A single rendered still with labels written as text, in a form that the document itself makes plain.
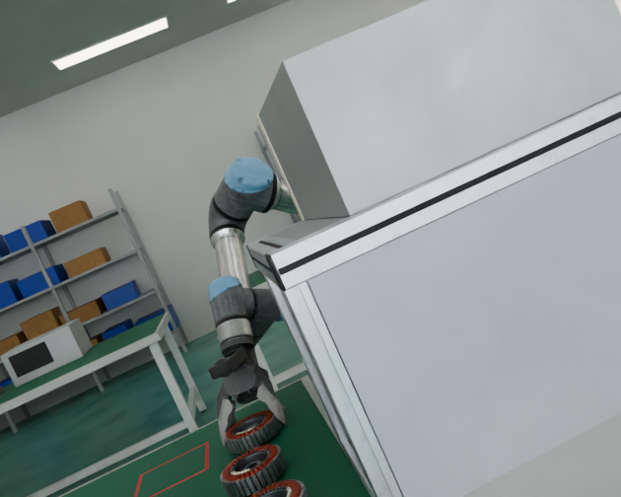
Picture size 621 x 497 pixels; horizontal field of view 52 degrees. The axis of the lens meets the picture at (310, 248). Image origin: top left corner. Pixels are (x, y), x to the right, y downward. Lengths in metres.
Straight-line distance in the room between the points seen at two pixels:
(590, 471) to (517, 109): 0.44
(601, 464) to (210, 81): 7.51
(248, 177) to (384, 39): 0.92
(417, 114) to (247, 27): 7.48
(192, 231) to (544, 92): 7.15
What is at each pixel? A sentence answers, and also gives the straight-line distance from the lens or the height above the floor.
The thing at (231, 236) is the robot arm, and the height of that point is 1.13.
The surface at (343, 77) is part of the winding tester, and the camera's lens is 0.79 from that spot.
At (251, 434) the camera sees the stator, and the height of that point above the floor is 0.78.
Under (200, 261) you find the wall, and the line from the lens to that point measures 7.88.
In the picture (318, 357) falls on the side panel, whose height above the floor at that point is 0.98.
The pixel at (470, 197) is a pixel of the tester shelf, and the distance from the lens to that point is 0.80.
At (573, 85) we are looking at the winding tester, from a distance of 0.90.
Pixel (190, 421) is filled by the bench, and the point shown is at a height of 0.19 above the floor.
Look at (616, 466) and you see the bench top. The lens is 0.82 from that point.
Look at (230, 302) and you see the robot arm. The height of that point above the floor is 1.01.
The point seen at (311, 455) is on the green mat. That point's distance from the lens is 1.14.
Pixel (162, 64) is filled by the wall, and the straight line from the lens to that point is 8.13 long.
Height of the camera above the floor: 1.17
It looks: 5 degrees down
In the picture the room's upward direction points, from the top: 24 degrees counter-clockwise
